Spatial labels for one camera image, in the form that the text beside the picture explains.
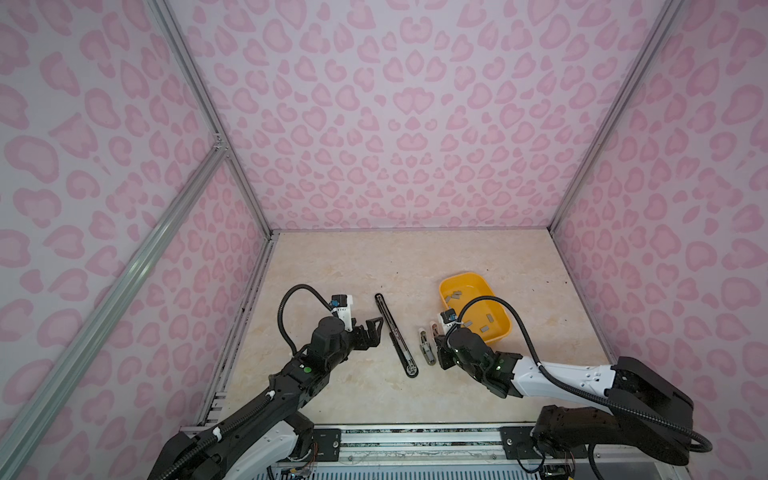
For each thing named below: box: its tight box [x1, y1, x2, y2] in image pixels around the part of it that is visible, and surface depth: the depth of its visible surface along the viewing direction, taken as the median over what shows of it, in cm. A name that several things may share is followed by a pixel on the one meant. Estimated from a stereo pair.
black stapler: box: [375, 293, 419, 378], surface depth 92 cm
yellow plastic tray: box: [439, 272, 512, 343], surface depth 97 cm
